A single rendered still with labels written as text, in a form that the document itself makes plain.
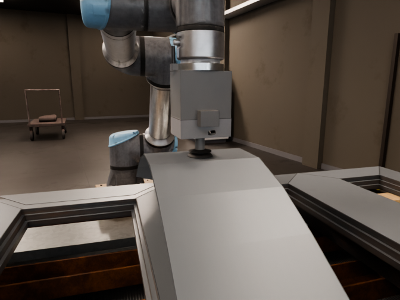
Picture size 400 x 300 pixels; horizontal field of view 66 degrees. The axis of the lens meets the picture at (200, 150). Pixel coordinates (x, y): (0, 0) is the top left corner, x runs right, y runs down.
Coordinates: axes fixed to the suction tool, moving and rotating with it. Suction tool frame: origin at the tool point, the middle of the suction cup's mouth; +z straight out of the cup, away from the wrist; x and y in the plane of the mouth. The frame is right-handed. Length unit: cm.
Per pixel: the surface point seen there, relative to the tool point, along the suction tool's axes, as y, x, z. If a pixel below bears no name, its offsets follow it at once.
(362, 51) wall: 288, 248, -51
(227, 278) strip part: -4.6, -21.8, 6.8
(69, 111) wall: -87, 1093, 77
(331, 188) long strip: 45, 18, 16
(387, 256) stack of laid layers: 33.5, -10.1, 18.3
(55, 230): -30, 55, 33
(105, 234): -15, 46, 33
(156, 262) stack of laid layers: -8.3, -2.4, 15.7
